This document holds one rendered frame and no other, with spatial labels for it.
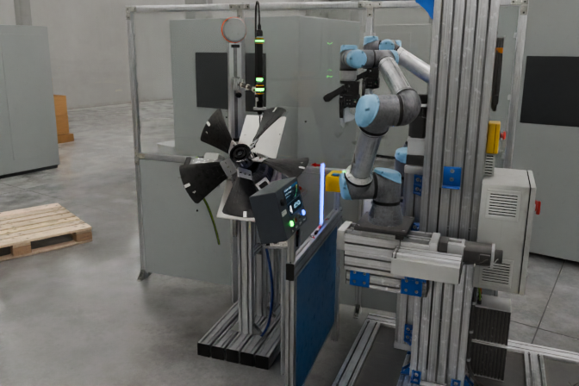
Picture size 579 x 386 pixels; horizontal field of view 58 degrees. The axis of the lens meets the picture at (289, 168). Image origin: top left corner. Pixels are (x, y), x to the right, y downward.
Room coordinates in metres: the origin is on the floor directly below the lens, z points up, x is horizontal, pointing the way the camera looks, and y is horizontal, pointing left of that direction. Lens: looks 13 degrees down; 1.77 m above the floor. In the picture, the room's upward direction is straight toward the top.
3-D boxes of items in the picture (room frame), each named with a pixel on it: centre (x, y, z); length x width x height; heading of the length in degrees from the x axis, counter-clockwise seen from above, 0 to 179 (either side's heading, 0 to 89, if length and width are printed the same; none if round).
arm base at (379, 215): (2.17, -0.42, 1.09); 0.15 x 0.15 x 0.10
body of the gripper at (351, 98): (2.35, -0.26, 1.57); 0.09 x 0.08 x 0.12; 73
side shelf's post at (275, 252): (3.31, 0.09, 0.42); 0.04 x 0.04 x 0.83; 71
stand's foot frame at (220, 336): (2.99, 0.22, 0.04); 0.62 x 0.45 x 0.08; 161
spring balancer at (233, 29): (3.45, 0.36, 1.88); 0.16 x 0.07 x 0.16; 106
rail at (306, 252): (2.54, -0.15, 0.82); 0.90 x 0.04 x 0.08; 161
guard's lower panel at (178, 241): (3.44, -0.08, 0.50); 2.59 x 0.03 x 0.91; 71
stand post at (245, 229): (2.90, 0.25, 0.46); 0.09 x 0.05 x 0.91; 71
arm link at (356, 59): (2.26, -0.29, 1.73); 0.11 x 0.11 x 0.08; 9
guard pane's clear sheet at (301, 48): (3.44, -0.08, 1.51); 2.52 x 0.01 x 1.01; 71
